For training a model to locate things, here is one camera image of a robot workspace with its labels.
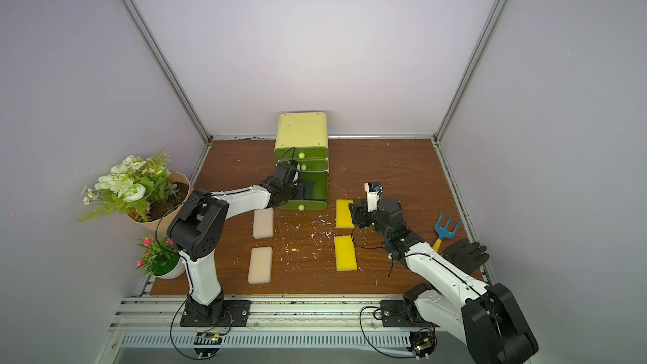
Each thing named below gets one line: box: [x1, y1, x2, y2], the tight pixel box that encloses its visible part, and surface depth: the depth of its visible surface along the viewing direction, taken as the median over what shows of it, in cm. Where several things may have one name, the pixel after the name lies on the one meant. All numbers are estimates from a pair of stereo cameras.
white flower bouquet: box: [79, 149, 178, 223], surface depth 68 cm
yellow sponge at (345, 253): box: [333, 235, 358, 272], surface depth 86 cm
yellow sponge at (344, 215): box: [336, 198, 355, 229], surface depth 96 cm
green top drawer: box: [274, 146, 329, 161], surface depth 91 cm
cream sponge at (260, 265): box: [247, 246, 273, 284], surface depth 83 cm
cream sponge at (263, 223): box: [252, 207, 274, 240], surface depth 92 cm
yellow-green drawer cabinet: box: [274, 112, 330, 211], surface depth 96 cm
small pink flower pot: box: [135, 233, 186, 280], surface depth 74 cm
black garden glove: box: [441, 238, 490, 274], surface depth 87 cm
